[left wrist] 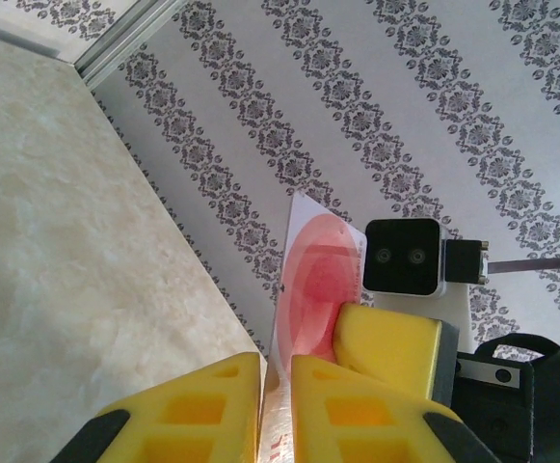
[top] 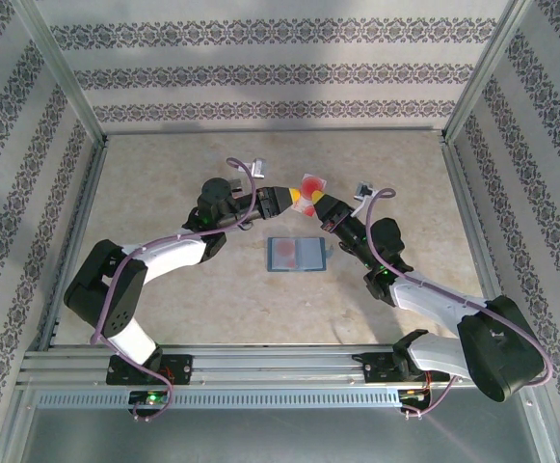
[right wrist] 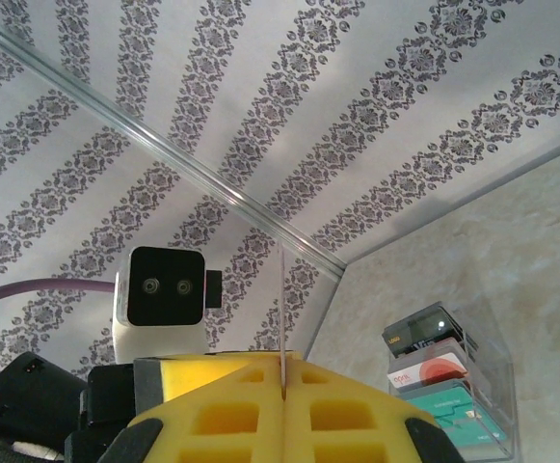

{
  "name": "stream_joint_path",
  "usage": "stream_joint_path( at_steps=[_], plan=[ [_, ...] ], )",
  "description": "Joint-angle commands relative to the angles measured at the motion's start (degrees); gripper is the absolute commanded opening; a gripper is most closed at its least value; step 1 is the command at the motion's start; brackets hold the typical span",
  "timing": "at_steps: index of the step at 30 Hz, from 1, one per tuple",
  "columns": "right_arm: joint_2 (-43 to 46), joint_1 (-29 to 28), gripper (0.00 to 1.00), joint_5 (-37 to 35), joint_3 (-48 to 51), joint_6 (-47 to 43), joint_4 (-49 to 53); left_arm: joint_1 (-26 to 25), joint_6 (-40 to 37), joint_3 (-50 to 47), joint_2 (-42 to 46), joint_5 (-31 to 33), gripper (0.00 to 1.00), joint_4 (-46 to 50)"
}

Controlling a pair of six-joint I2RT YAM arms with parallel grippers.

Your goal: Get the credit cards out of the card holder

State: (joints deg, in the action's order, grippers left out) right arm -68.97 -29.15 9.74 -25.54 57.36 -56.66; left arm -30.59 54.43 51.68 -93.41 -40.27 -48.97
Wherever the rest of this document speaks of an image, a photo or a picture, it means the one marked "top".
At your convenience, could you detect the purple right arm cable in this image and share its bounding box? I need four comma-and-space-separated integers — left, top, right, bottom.
363, 187, 554, 421

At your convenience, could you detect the aluminium side rail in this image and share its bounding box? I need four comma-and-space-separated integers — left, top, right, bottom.
439, 134, 521, 348
36, 137, 112, 351

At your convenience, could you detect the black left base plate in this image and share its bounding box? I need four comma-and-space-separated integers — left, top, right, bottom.
105, 354, 194, 386

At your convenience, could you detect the grey metal front panel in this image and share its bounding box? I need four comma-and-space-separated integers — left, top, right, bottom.
0, 385, 560, 463

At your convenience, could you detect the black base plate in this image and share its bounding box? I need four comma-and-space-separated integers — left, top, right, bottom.
105, 354, 194, 386
363, 351, 450, 385

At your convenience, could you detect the aluminium frame post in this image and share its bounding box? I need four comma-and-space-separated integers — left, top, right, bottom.
441, 0, 540, 145
12, 0, 110, 146

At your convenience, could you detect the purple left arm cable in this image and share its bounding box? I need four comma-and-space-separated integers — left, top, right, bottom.
89, 156, 257, 423

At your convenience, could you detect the grey slotted cable duct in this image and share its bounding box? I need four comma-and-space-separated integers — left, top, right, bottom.
36, 389, 402, 410

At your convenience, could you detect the blue card holder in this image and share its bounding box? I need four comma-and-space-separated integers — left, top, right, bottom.
265, 235, 336, 274

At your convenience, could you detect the pale card with red circles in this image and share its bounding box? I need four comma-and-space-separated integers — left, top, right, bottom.
270, 238, 301, 271

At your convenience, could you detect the aluminium front rail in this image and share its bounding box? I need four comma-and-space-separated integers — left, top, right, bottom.
18, 342, 539, 387

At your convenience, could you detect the controller board with green light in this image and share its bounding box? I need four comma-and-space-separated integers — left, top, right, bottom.
128, 389, 171, 411

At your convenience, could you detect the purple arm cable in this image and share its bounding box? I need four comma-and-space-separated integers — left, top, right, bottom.
89, 156, 257, 423
363, 187, 554, 421

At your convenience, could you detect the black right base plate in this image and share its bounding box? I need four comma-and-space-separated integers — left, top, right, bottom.
363, 351, 450, 385

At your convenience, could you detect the controller board with orange wires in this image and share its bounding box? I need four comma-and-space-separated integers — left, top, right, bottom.
398, 387, 433, 404

